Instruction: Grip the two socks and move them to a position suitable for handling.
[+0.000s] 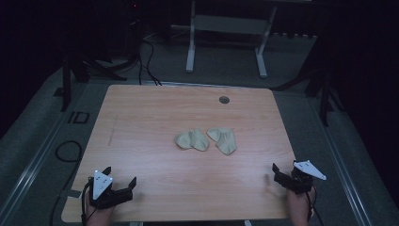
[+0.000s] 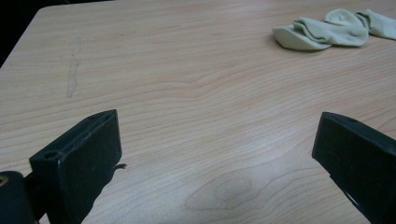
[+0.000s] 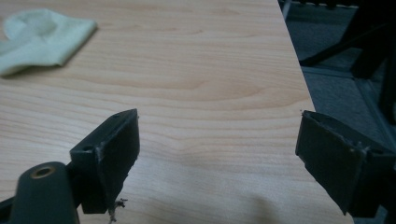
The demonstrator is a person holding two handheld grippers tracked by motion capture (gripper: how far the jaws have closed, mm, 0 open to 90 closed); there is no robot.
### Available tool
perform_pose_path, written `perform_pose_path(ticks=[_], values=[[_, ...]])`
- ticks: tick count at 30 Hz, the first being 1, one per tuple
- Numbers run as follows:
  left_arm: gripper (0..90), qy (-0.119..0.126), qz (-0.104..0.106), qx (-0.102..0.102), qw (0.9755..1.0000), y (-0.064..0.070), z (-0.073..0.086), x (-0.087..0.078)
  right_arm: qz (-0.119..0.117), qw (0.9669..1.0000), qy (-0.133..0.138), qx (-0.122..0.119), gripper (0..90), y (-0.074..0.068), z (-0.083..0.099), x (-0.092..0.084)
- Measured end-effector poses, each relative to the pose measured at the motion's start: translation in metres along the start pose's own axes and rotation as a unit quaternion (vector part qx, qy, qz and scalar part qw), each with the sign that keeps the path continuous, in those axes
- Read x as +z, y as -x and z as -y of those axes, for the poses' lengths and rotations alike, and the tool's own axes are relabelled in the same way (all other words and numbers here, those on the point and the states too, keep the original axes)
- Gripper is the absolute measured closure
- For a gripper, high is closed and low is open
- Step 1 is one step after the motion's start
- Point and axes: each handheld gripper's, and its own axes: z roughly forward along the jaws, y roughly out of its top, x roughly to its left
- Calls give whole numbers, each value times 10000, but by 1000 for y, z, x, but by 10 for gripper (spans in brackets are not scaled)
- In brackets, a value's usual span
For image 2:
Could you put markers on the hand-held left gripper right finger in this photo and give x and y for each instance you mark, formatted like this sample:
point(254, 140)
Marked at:
point(361, 155)

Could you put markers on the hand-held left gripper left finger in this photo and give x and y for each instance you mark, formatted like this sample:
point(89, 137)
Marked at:
point(84, 155)

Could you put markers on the pale green sock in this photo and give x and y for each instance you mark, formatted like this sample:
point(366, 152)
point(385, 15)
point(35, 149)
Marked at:
point(314, 34)
point(367, 20)

